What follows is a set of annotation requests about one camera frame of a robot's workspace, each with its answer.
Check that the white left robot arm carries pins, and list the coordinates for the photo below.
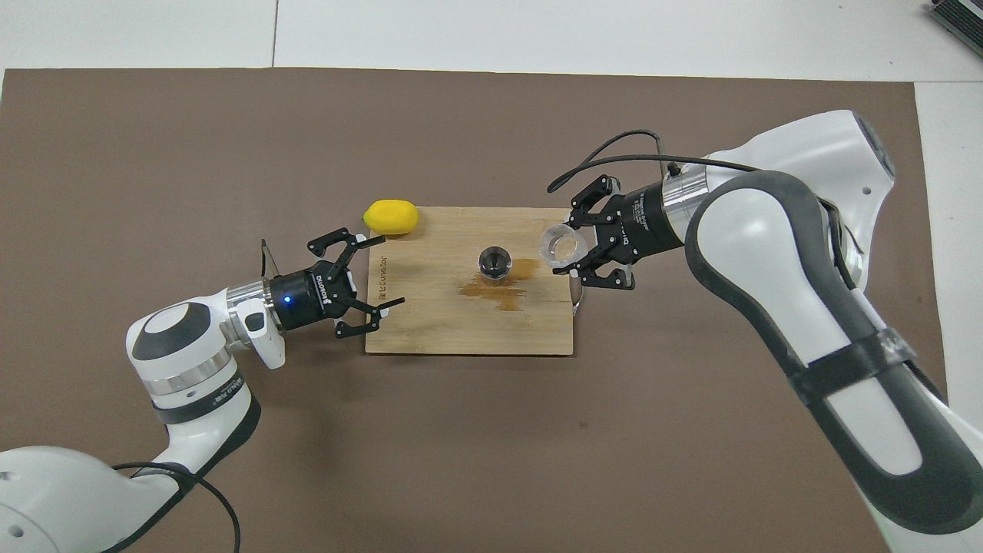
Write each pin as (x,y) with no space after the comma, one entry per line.
(184,346)

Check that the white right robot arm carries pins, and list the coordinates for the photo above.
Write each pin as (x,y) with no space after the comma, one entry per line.
(768,230)

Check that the brown table mat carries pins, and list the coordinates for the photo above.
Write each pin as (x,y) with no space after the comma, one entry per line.
(461,461)

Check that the steel double jigger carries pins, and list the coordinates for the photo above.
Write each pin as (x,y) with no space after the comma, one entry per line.
(494,261)

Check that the wooden cutting board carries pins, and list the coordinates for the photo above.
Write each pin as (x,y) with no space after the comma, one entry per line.
(430,322)

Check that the yellow lemon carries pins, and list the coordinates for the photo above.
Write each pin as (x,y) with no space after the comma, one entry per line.
(392,217)

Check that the grey ribbed device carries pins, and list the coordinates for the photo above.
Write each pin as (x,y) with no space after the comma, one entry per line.
(964,14)

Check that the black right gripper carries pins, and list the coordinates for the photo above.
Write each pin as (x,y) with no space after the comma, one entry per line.
(641,226)

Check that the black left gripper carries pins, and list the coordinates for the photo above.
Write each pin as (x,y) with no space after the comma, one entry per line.
(307,299)

